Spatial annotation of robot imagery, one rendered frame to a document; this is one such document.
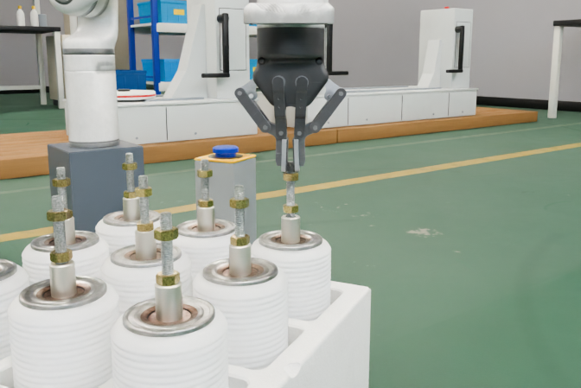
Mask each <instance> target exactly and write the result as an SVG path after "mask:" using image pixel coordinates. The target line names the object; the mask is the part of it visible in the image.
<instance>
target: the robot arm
mask: <svg viewBox="0 0 581 388"><path fill-rule="evenodd" d="M49 1H50V3H51V4H52V5H53V6H54V7H55V8H56V9H57V10H58V11H60V12H62V13H64V14H67V15H69V16H77V17H78V23H77V29H76V30H75V32H74V33H73V34H72V35H70V36H69V37H67V38H66V39H64V41H63V43H62V47H63V60H64V71H65V85H66V98H67V124H68V139H69V147H72V148H82V149H92V148H105V147H112V146H116V145H119V136H118V101H117V85H116V69H115V52H114V48H115V44H116V41H117V39H118V0H49ZM334 11H335V9H334V7H333V6H332V5H331V4H330V3H325V0H257V2H256V3H248V4H247V5H246V6H245V8H244V24H251V25H253V24H257V66H256V68H255V70H254V72H253V75H252V80H250V81H249V82H247V83H246V84H245V85H243V86H242V87H239V88H237V89H236V90H235V92H234V95H235V97H236V98H237V99H238V101H239V102H240V103H241V104H242V105H243V107H244V108H245V110H246V111H247V113H248V114H249V115H250V117H251V118H252V120H253V121H254V122H255V124H256V125H257V126H258V127H259V128H260V130H261V131H262V132H264V133H269V134H271V135H273V136H274V137H275V138H276V164H277V166H281V172H287V163H288V148H289V138H288V137H287V118H286V107H288V106H292V107H296V109H295V126H294V137H293V139H292V145H293V171H294V172H299V170H300V166H303V165H304V164H305V138H306V137H307V136H308V135H310V134H313V133H317V132H319V131H320V129H321V128H322V127H323V126H324V125H325V123H326V122H327V121H328V120H329V118H330V117H331V115H332V114H333V113H334V111H335V110H336V108H337V107H338V106H339V104H340V103H341V102H342V101H343V100H344V98H345V97H346V95H347V92H346V90H345V89H344V88H342V87H339V86H338V85H336V84H335V83H334V82H332V81H331V80H329V74H328V71H327V69H326V67H325V65H324V28H325V25H328V24H334ZM324 86H325V88H326V92H325V93H324V98H325V99H326V100H327V102H326V103H325V105H324V106H323V107H322V109H321V110H320V111H319V112H318V113H317V115H316V116H315V118H314V119H313V120H312V121H311V122H309V123H307V124H306V123H305V119H306V106H309V105H310V104H311V103H312V102H313V101H314V99H315V98H316V96H317V95H318V93H319V92H320V91H321V90H322V88H323V87H324ZM256 87H258V88H259V90H260V91H261V92H262V93H263V94H264V96H265V97H266V99H267V100H268V102H269V103H270V104H271V105H273V106H274V116H275V123H273V122H271V121H270V120H269V119H268V117H267V116H266V115H265V114H264V112H263V111H262V110H261V108H260V107H259V105H258V104H257V103H256V101H255V99H256V98H257V97H258V94H257V92H256Z"/></svg>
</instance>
